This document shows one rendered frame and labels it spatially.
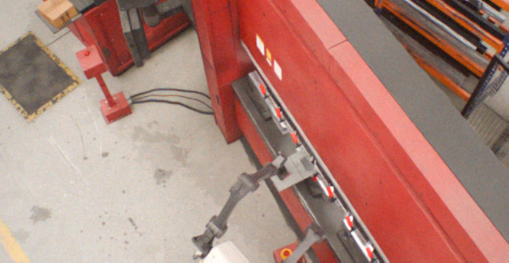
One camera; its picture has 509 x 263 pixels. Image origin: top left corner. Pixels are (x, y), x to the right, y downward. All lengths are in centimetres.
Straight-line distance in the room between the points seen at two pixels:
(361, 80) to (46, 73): 377
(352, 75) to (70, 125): 331
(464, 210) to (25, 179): 377
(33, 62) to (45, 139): 87
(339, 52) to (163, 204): 260
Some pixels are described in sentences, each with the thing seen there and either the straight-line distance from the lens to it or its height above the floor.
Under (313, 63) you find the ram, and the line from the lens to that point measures 253.
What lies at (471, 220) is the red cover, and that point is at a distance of 202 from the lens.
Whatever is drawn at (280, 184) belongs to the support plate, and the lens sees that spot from 337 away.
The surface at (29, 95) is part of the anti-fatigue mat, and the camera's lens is 536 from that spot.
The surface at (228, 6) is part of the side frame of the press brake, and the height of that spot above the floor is 165.
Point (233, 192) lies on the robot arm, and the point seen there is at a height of 158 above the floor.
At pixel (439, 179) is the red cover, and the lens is 205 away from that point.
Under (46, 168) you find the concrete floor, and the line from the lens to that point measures 492.
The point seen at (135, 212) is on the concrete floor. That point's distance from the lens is 452.
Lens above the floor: 410
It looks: 61 degrees down
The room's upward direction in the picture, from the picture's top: 5 degrees counter-clockwise
